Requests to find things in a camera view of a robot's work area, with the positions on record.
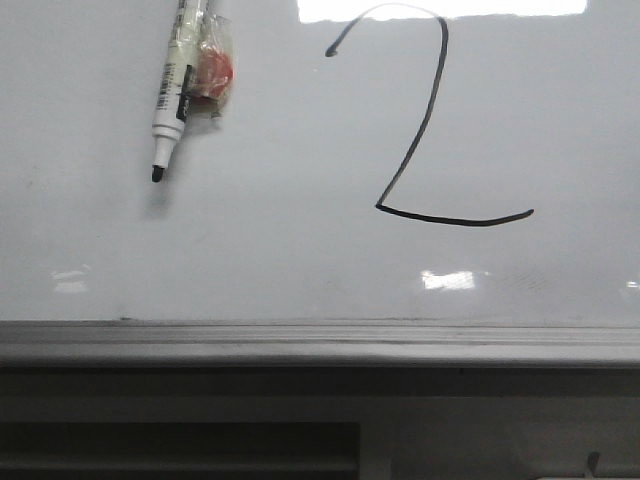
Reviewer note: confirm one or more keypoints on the white black-tipped whiteboard marker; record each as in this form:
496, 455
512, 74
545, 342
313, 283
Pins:
173, 101

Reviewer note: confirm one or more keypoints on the red magnet taped to marker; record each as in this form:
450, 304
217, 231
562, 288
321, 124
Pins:
211, 86

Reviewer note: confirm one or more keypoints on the white whiteboard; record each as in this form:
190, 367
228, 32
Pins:
454, 162

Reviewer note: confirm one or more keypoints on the grey aluminium whiteboard tray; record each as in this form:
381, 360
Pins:
129, 343

